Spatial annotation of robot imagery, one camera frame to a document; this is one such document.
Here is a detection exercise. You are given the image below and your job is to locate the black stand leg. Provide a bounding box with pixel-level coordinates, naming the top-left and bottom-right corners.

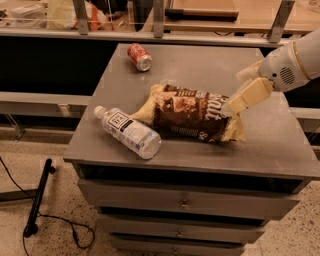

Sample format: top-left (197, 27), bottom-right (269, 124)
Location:
top-left (0, 158), bottom-right (57, 239)

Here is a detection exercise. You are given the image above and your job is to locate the red soda can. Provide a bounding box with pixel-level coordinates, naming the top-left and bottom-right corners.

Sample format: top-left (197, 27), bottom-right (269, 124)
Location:
top-left (127, 43), bottom-right (152, 72)

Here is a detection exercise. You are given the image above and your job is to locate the clear plastic water bottle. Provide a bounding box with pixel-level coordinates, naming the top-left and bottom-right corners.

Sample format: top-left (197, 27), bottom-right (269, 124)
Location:
top-left (94, 106), bottom-right (161, 160)

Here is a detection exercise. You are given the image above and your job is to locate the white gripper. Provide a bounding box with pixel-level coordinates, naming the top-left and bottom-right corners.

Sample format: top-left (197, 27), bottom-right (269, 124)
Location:
top-left (221, 42), bottom-right (310, 116)

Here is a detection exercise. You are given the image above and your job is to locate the metal railing frame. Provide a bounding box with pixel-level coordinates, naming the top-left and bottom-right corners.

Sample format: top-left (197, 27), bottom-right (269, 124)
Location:
top-left (0, 0), bottom-right (320, 49)

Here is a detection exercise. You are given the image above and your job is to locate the middle drawer with knob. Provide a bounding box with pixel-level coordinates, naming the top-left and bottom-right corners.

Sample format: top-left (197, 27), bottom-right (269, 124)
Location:
top-left (98, 214), bottom-right (264, 244)

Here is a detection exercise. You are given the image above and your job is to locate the black floor cable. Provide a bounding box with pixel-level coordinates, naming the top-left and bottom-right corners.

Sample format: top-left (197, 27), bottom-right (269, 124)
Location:
top-left (0, 156), bottom-right (96, 256)

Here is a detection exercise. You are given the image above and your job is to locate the top drawer with knob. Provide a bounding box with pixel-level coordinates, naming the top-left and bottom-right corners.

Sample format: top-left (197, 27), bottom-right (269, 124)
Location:
top-left (78, 179), bottom-right (300, 220)

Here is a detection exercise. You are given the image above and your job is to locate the brown chip bag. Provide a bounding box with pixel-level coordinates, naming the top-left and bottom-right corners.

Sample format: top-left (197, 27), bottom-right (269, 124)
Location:
top-left (131, 84), bottom-right (246, 143)

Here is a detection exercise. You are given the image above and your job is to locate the wooden board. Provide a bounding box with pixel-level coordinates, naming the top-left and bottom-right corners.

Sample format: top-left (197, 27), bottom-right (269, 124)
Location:
top-left (165, 0), bottom-right (239, 20)

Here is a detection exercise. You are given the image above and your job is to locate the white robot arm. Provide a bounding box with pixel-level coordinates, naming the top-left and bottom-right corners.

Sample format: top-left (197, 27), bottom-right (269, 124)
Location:
top-left (221, 29), bottom-right (320, 116)

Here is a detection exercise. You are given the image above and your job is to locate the yellow plastic bag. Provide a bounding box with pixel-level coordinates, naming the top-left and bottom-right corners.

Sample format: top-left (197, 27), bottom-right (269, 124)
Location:
top-left (46, 0), bottom-right (107, 30)

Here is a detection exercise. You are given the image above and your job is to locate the grey drawer cabinet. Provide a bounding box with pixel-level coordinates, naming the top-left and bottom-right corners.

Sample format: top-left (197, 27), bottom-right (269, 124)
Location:
top-left (63, 42), bottom-right (320, 256)

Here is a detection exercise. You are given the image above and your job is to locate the bottom drawer with knob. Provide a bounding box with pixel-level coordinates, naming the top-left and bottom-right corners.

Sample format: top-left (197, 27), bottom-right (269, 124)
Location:
top-left (110, 235), bottom-right (244, 256)

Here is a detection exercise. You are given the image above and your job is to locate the drawer with knob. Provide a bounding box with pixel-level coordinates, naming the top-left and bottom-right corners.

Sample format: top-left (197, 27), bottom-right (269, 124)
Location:
top-left (98, 214), bottom-right (264, 244)
top-left (78, 179), bottom-right (300, 220)
top-left (110, 235), bottom-right (244, 256)

